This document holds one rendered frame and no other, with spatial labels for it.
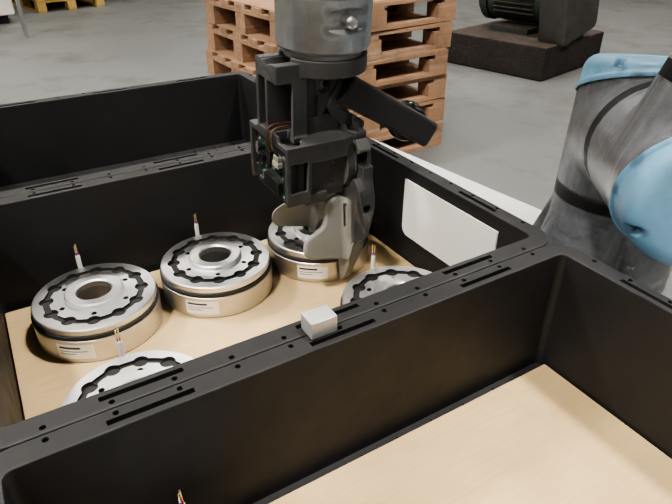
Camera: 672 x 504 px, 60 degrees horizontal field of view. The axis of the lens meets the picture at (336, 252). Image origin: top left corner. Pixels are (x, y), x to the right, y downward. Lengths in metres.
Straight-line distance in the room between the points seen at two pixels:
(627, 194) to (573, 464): 0.19
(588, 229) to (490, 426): 0.26
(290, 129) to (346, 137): 0.05
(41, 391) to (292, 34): 0.33
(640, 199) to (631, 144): 0.05
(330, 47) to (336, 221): 0.15
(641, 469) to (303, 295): 0.30
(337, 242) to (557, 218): 0.25
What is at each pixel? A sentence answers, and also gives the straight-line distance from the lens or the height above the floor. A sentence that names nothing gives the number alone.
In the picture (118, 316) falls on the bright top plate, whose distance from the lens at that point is 0.51.
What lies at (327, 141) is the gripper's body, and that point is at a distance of 0.47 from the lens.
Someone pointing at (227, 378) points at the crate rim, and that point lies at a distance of 0.33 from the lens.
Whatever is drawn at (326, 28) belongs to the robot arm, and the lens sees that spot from 0.45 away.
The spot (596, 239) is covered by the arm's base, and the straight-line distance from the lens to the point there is 0.63.
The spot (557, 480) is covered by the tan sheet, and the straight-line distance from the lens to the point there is 0.43.
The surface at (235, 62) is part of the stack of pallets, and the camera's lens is 2.88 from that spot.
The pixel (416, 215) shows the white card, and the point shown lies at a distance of 0.57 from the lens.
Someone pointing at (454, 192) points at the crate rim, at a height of 0.93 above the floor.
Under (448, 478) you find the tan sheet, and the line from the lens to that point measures 0.41.
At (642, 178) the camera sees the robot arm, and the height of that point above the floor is 0.99.
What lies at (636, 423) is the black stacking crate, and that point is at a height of 0.84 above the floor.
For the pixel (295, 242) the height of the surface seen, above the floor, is 0.86.
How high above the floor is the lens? 1.15
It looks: 31 degrees down
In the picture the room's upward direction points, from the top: straight up
